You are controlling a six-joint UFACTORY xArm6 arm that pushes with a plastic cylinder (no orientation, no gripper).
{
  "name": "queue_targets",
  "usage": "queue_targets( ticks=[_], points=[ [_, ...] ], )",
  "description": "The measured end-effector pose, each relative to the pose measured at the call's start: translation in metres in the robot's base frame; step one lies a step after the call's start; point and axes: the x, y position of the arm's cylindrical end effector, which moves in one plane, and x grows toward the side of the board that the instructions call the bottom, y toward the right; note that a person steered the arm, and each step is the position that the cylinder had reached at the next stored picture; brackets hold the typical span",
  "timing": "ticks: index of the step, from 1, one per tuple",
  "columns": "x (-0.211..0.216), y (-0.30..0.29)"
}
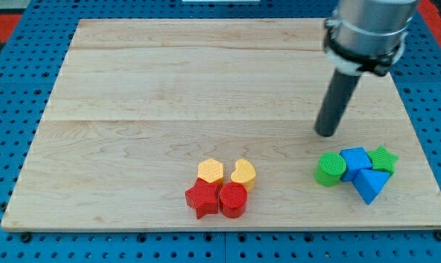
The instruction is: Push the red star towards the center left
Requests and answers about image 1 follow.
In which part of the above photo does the wooden board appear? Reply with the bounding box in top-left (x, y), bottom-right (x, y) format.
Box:
top-left (1, 18), bottom-right (441, 232)

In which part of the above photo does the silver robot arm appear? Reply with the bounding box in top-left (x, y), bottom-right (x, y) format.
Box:
top-left (314, 0), bottom-right (419, 137)

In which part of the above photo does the green star block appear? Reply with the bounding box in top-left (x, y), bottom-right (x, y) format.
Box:
top-left (366, 145), bottom-right (399, 176)

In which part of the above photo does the blue cube block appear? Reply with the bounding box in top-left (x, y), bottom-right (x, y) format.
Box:
top-left (339, 147), bottom-right (372, 182)

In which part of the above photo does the red cylinder block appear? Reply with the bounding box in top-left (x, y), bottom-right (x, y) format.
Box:
top-left (219, 182), bottom-right (248, 218)

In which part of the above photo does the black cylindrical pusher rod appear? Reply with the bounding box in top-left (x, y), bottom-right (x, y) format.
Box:
top-left (314, 69), bottom-right (361, 137)

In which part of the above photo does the red star block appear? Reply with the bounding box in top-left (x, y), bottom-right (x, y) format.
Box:
top-left (185, 178), bottom-right (219, 219)

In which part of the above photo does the green cylinder block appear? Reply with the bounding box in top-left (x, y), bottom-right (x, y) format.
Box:
top-left (314, 152), bottom-right (347, 187)

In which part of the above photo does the yellow heart block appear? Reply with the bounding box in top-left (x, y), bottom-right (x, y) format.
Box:
top-left (230, 159), bottom-right (257, 191)

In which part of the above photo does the yellow hexagon block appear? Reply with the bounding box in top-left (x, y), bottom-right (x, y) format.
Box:
top-left (197, 159), bottom-right (224, 185)

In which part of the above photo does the blue triangle block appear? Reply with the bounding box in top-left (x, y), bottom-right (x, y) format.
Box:
top-left (352, 169), bottom-right (391, 205)

